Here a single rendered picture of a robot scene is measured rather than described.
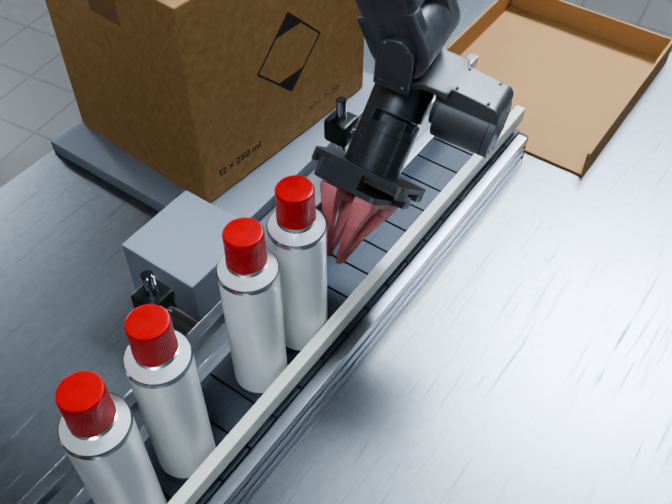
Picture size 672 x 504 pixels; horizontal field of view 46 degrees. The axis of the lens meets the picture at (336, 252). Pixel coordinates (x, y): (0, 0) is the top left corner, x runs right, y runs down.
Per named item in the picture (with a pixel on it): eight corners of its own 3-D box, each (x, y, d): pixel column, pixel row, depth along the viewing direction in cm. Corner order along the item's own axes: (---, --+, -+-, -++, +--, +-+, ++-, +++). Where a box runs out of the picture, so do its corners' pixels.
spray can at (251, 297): (265, 406, 75) (247, 267, 59) (223, 378, 77) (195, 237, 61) (299, 367, 78) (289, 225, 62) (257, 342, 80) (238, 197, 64)
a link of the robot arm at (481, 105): (422, -24, 71) (378, 34, 66) (543, 23, 68) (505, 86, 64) (405, 73, 81) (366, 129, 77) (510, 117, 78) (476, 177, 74)
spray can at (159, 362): (189, 492, 69) (147, 364, 54) (146, 460, 71) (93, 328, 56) (228, 448, 72) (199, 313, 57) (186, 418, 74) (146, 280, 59)
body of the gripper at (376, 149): (395, 207, 73) (428, 132, 71) (306, 162, 77) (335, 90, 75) (420, 207, 79) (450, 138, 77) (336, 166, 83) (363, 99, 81)
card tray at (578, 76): (582, 177, 102) (590, 154, 99) (410, 102, 112) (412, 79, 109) (666, 62, 118) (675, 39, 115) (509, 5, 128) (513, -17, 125)
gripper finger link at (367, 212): (343, 275, 76) (381, 185, 73) (283, 242, 78) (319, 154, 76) (371, 270, 82) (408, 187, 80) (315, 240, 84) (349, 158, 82)
